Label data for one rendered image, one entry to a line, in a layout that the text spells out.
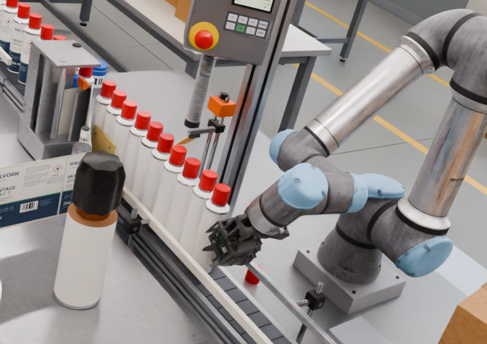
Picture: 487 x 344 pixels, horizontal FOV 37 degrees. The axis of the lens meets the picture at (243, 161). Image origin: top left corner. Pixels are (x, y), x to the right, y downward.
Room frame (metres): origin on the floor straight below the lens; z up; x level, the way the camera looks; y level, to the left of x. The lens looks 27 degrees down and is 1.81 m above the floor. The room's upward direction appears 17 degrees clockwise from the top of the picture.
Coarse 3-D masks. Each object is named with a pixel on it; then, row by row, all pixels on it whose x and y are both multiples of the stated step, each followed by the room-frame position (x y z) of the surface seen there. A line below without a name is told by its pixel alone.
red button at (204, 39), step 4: (200, 32) 1.39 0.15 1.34; (204, 32) 1.39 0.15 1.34; (208, 32) 1.39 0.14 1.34; (196, 36) 1.38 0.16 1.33; (200, 36) 1.38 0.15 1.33; (204, 36) 1.38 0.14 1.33; (208, 36) 1.39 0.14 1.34; (212, 36) 1.39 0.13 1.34; (196, 40) 1.38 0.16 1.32; (200, 40) 1.38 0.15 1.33; (204, 40) 1.38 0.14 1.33; (208, 40) 1.39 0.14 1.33; (212, 40) 1.39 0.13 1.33; (196, 44) 1.39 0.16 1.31; (200, 44) 1.38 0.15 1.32; (204, 44) 1.38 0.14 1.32; (208, 44) 1.39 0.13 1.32; (200, 48) 1.39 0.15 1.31; (204, 48) 1.39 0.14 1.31; (208, 48) 1.39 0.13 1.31
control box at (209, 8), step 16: (192, 0) 1.47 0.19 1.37; (208, 0) 1.41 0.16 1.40; (224, 0) 1.42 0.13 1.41; (192, 16) 1.41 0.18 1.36; (208, 16) 1.41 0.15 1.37; (224, 16) 1.42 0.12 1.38; (256, 16) 1.43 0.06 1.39; (272, 16) 1.44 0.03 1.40; (192, 32) 1.41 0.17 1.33; (224, 32) 1.42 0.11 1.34; (192, 48) 1.41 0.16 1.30; (224, 48) 1.42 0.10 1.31; (240, 48) 1.43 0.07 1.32; (256, 48) 1.43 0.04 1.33; (256, 64) 1.44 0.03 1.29
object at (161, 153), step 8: (160, 136) 1.40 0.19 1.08; (168, 136) 1.41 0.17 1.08; (160, 144) 1.40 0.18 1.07; (168, 144) 1.40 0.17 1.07; (152, 152) 1.40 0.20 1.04; (160, 152) 1.40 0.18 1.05; (168, 152) 1.40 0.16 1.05; (152, 160) 1.39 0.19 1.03; (160, 160) 1.39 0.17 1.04; (152, 168) 1.39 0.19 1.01; (160, 168) 1.39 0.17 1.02; (152, 176) 1.39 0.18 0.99; (160, 176) 1.39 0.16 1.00; (144, 184) 1.40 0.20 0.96; (152, 184) 1.39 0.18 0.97; (144, 192) 1.40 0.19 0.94; (152, 192) 1.39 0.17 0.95; (144, 200) 1.39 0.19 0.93; (152, 200) 1.39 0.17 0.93; (152, 208) 1.39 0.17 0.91
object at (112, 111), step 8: (112, 96) 1.55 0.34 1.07; (120, 96) 1.54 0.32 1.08; (112, 104) 1.54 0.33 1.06; (120, 104) 1.54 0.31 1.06; (112, 112) 1.53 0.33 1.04; (120, 112) 1.54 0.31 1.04; (104, 120) 1.54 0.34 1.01; (112, 120) 1.53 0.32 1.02; (104, 128) 1.54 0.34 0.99; (112, 128) 1.53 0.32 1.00
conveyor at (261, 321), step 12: (12, 84) 1.85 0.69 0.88; (144, 228) 1.35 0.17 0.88; (156, 240) 1.32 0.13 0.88; (168, 252) 1.29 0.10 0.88; (180, 264) 1.26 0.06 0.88; (192, 276) 1.24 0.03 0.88; (216, 276) 1.26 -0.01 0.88; (204, 288) 1.21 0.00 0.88; (228, 288) 1.23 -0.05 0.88; (216, 300) 1.18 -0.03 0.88; (240, 300) 1.20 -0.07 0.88; (228, 312) 1.16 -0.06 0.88; (252, 312) 1.18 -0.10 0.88; (264, 324) 1.15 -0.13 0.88; (276, 336) 1.13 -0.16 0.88
